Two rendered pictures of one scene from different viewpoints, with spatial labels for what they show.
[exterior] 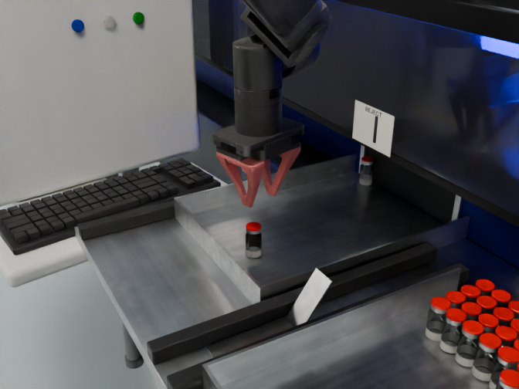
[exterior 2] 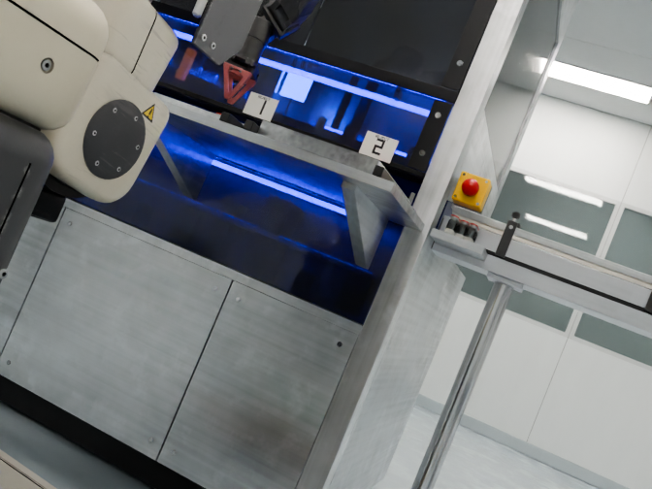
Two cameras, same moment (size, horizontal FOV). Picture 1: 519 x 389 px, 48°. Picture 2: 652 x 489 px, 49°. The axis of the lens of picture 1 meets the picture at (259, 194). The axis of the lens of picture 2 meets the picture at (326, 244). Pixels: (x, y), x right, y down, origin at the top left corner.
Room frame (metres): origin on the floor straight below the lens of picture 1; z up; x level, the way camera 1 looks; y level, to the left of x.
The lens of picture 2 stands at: (-0.77, 0.84, 0.66)
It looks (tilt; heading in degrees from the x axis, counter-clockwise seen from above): 3 degrees up; 318
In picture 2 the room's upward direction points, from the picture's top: 23 degrees clockwise
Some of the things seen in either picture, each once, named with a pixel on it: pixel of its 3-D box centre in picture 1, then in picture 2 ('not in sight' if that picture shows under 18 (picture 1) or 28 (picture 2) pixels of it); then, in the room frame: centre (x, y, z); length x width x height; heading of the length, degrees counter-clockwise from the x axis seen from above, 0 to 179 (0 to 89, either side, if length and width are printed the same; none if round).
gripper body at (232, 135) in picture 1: (258, 113); (247, 54); (0.67, 0.00, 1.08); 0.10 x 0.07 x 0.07; 135
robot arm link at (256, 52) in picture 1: (260, 62); (257, 32); (0.68, 0.00, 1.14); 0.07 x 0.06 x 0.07; 146
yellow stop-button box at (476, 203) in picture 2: not in sight; (472, 192); (0.29, -0.48, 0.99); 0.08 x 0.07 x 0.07; 120
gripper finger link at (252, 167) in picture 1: (254, 169); (235, 81); (0.67, 0.01, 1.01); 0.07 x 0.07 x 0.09; 45
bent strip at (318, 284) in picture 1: (269, 314); not in sight; (0.51, -0.01, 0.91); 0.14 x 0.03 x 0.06; 119
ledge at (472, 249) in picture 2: not in sight; (459, 245); (0.30, -0.52, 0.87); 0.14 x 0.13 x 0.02; 120
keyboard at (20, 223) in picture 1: (110, 197); not in sight; (0.96, 0.27, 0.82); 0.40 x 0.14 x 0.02; 128
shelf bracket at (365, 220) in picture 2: not in sight; (356, 229); (0.34, -0.22, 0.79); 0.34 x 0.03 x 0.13; 120
